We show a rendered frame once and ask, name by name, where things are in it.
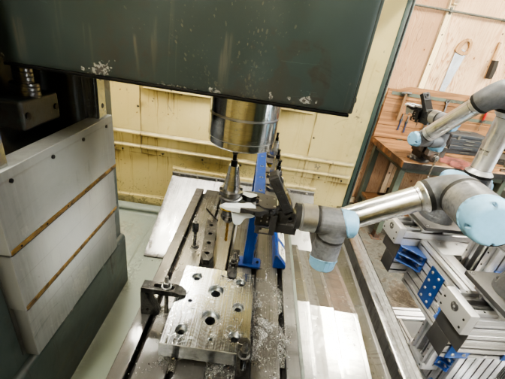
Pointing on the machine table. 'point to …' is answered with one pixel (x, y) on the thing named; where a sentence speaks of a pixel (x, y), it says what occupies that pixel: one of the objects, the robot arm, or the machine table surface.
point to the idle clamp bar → (208, 244)
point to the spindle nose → (243, 125)
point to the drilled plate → (187, 346)
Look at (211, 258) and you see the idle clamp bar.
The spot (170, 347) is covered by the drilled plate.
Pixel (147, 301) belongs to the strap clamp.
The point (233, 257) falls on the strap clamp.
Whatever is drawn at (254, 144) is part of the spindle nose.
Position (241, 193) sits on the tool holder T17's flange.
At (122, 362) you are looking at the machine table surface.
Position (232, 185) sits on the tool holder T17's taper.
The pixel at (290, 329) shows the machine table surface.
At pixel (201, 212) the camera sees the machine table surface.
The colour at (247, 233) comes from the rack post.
